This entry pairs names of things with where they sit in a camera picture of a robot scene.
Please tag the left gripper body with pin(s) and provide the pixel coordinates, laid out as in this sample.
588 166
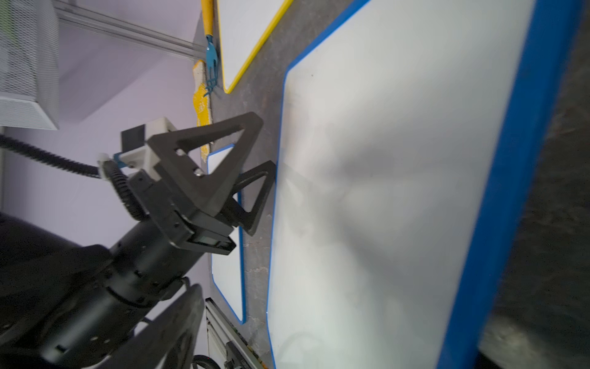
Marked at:
68 306

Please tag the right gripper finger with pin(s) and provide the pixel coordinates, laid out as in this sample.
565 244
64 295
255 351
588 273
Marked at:
169 341

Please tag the blue-framed whiteboard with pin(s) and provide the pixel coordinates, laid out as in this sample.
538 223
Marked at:
227 273
409 135

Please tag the yellow-framed whiteboard back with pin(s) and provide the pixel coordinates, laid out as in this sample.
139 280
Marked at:
244 26

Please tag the yellow work glove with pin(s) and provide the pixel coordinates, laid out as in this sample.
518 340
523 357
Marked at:
201 101

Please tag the white mesh corner basket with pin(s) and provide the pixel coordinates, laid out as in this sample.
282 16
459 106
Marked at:
29 65

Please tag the blue garden fork yellow handle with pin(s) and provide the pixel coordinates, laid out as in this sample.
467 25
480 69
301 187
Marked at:
211 54

